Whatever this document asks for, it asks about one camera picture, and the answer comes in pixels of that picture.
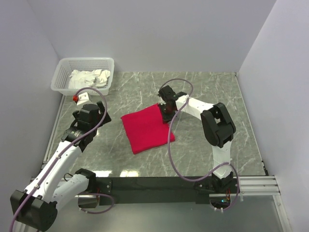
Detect red t shirt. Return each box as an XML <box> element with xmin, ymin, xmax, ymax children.
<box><xmin>121</xmin><ymin>104</ymin><xmax>169</xmax><ymax>155</ymax></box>

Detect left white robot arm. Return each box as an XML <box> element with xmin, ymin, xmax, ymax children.
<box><xmin>10</xmin><ymin>101</ymin><xmax>111</xmax><ymax>232</ymax></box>

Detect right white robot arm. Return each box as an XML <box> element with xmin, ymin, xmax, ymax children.
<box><xmin>158</xmin><ymin>86</ymin><xmax>236</xmax><ymax>193</ymax></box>

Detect white t shirt in basket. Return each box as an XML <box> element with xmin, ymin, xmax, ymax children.
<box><xmin>68</xmin><ymin>69</ymin><xmax>111</xmax><ymax>89</ymax></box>

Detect white plastic laundry basket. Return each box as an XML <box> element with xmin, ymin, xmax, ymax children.
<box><xmin>51</xmin><ymin>58</ymin><xmax>114</xmax><ymax>96</ymax></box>

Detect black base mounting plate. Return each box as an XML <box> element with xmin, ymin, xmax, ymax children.
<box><xmin>96</xmin><ymin>175</ymin><xmax>238</xmax><ymax>204</ymax></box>

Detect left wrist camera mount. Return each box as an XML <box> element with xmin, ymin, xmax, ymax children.
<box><xmin>72</xmin><ymin>92</ymin><xmax>91</xmax><ymax>108</ymax></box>

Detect aluminium frame rail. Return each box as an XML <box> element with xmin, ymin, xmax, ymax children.
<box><xmin>239</xmin><ymin>176</ymin><xmax>281</xmax><ymax>196</ymax></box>

